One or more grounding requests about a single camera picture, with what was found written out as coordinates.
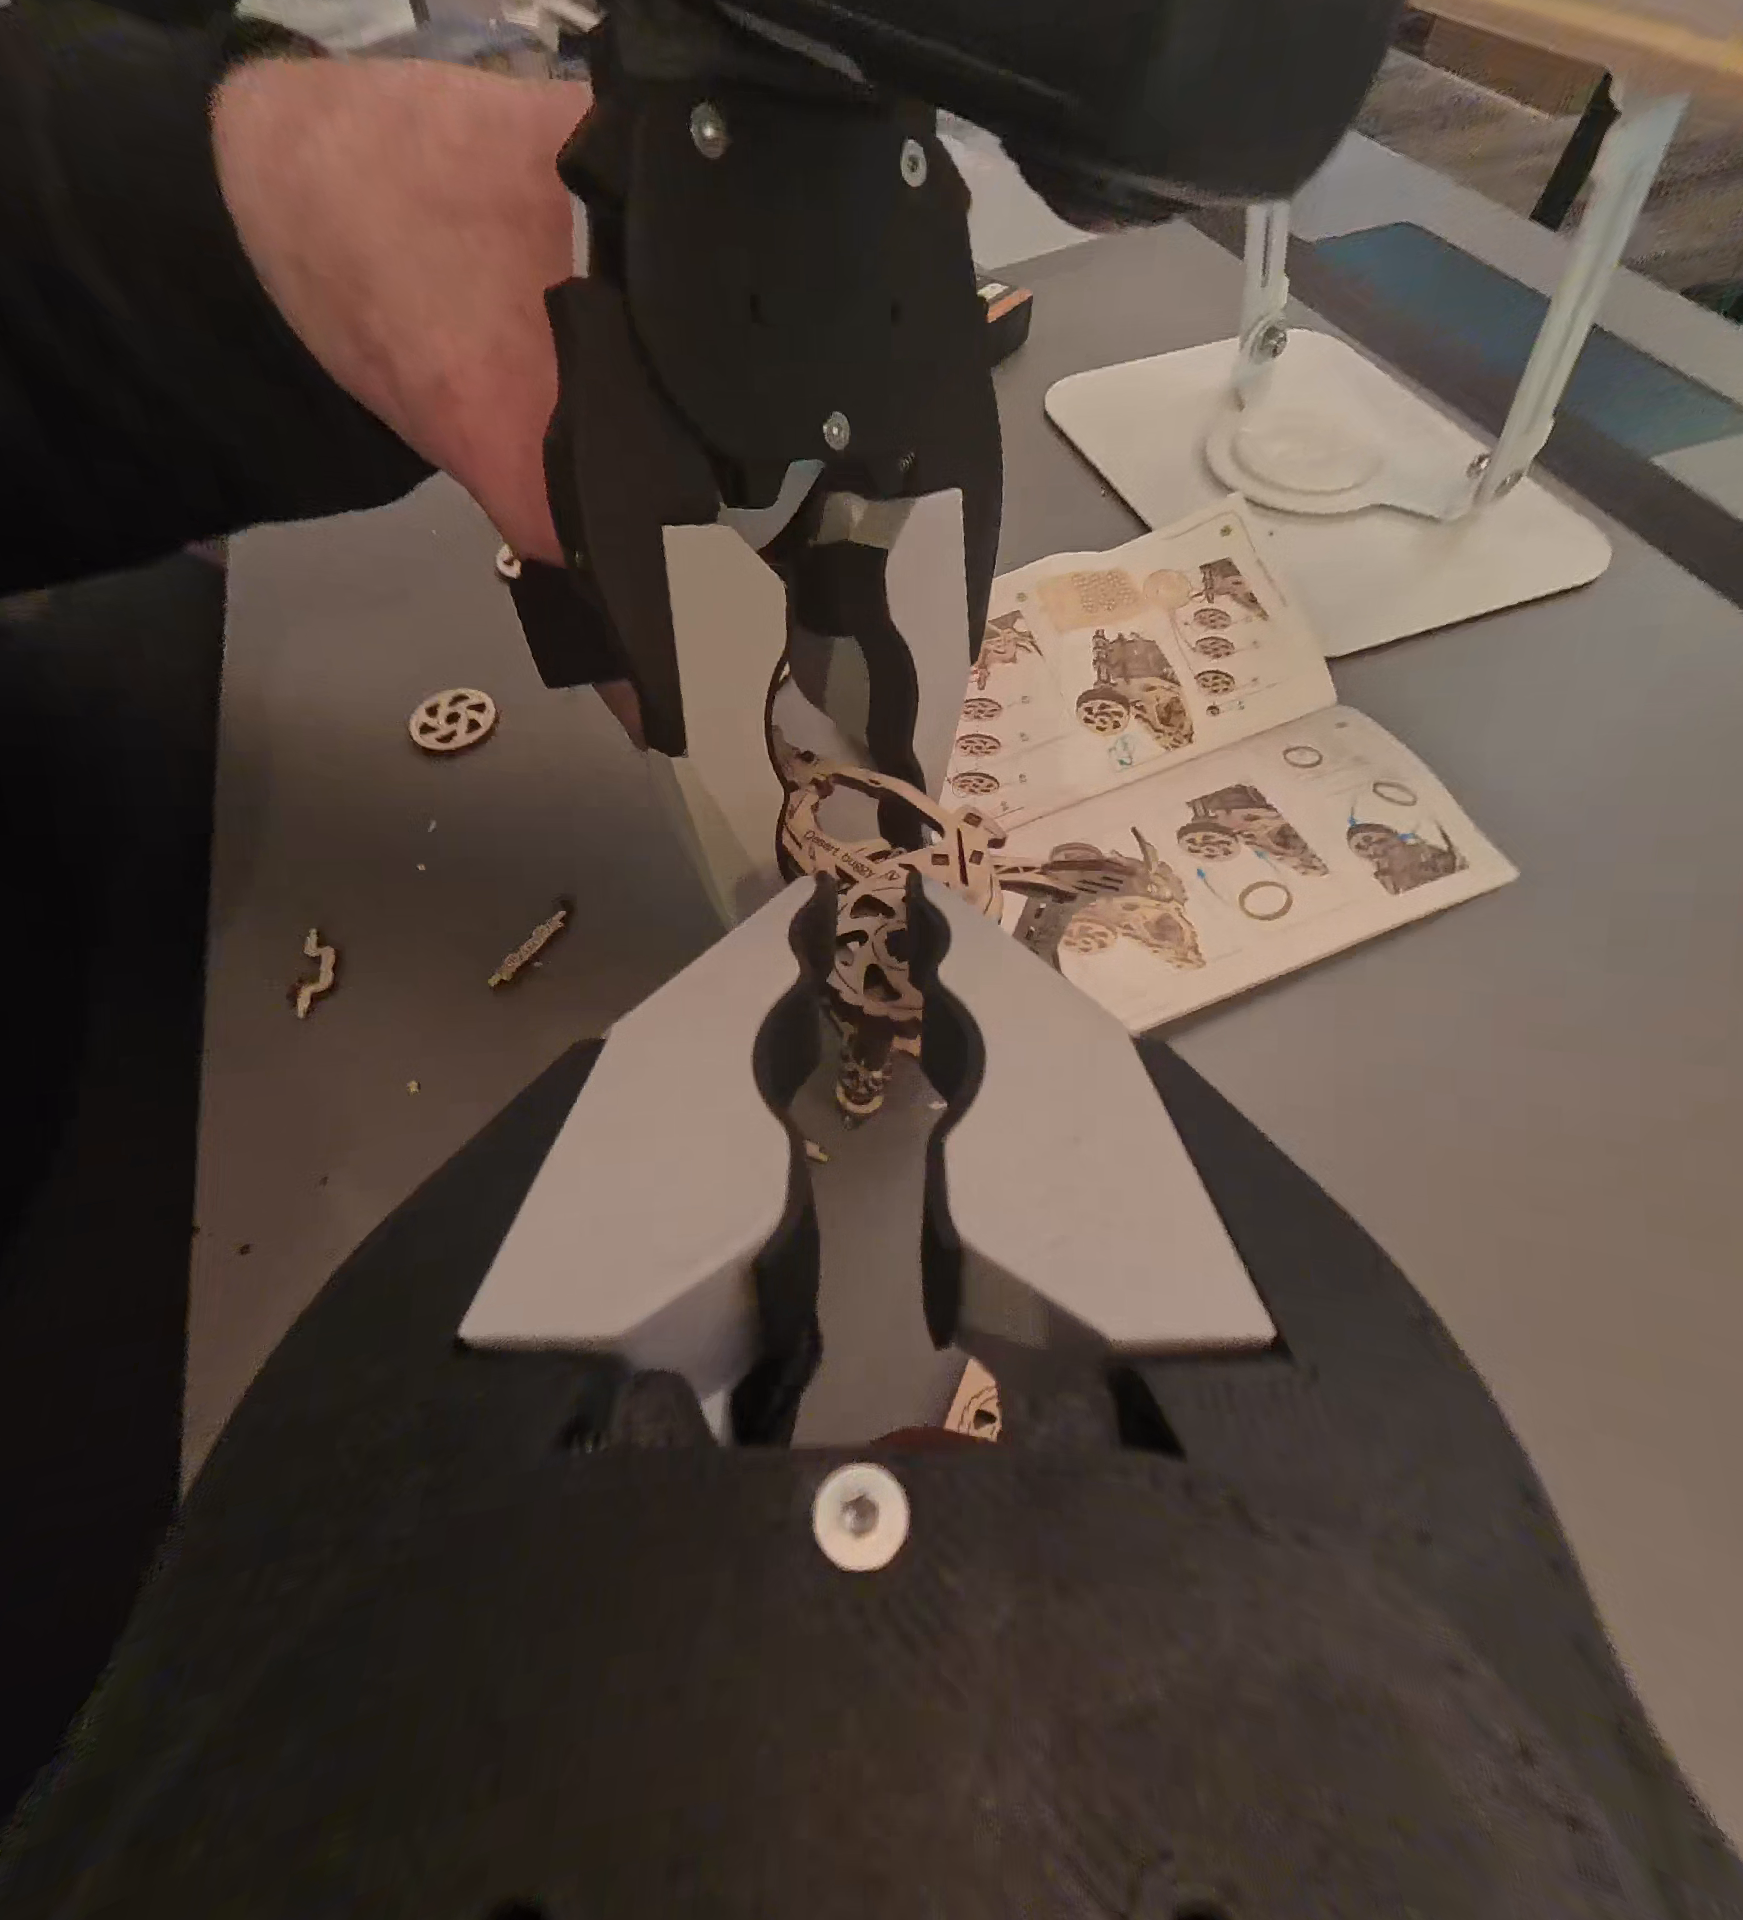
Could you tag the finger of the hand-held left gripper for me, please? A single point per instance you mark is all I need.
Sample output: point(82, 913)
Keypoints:
point(924, 631)
point(722, 675)

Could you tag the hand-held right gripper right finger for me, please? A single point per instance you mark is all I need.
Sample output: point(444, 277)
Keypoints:
point(1097, 1199)

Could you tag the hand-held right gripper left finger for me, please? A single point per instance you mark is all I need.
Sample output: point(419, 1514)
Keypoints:
point(630, 1199)

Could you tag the wooden buggy model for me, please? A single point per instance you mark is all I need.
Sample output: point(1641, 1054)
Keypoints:
point(825, 841)

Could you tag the paper instruction booklet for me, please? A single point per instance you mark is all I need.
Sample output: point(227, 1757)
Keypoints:
point(1261, 720)

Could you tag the person's left forearm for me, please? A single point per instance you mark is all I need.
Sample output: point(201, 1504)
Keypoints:
point(60, 299)

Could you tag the person's left hand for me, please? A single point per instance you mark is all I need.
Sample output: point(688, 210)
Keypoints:
point(406, 269)

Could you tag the small round wooden part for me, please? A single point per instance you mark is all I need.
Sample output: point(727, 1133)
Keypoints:
point(973, 1402)

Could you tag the black cardboard box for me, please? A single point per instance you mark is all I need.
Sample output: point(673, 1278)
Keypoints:
point(1003, 316)

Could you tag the flat notched wooden part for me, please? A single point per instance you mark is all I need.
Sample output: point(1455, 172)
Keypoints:
point(531, 944)

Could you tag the zigzag wooden part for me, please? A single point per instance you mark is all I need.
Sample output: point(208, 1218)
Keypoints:
point(314, 983)

